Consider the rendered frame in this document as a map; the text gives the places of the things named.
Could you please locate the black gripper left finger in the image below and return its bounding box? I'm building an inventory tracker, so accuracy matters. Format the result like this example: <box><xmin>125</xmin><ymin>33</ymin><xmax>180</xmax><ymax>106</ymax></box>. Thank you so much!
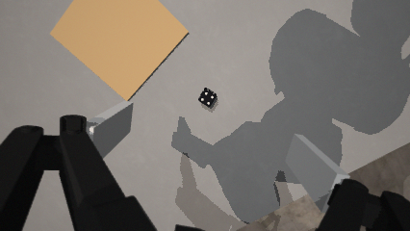
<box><xmin>0</xmin><ymin>101</ymin><xmax>157</xmax><ymax>231</ymax></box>

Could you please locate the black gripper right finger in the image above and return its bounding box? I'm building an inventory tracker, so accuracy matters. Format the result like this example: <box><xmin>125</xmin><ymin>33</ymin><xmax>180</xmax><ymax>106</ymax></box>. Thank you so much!
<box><xmin>286</xmin><ymin>134</ymin><xmax>410</xmax><ymax>231</ymax></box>

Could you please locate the black die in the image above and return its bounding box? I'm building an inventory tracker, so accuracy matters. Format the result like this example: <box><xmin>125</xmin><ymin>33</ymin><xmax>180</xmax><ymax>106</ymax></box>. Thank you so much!
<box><xmin>198</xmin><ymin>88</ymin><xmax>217</xmax><ymax>107</ymax></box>

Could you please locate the tan flat mat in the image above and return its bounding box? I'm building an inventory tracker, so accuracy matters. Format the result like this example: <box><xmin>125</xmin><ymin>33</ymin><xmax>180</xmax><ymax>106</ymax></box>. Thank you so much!
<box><xmin>50</xmin><ymin>0</ymin><xmax>189</xmax><ymax>101</ymax></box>

